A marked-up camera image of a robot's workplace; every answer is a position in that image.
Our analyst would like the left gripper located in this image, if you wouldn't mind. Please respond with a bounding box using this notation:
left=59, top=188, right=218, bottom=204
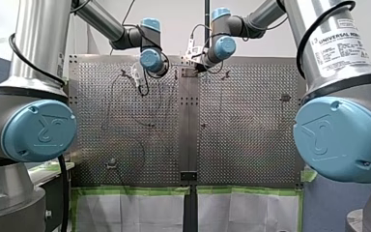
left=136, top=76, right=151, bottom=98

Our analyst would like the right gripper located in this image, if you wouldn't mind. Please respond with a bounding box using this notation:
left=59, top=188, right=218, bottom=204
left=193, top=61, right=210, bottom=74

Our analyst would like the connector holder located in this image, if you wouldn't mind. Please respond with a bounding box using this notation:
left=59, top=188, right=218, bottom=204
left=181, top=66, right=197, bottom=78

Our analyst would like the black pole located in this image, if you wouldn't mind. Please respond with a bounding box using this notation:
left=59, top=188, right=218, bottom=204
left=204, top=0, right=212, bottom=41

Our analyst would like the black panel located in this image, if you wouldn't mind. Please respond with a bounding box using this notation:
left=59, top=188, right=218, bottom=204
left=32, top=175, right=72, bottom=232

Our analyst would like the grey board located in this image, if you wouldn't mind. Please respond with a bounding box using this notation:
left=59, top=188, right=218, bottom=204
left=301, top=173, right=371, bottom=232

